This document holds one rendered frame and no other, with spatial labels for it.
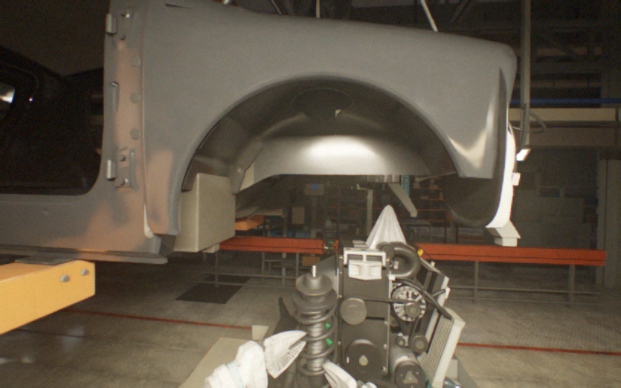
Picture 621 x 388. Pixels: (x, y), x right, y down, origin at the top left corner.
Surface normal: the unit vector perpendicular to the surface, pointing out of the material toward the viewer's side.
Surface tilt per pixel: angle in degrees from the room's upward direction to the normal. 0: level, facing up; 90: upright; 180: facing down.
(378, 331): 90
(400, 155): 90
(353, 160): 90
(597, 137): 90
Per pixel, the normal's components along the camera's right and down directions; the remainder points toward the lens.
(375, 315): -0.11, 0.00
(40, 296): 0.99, 0.02
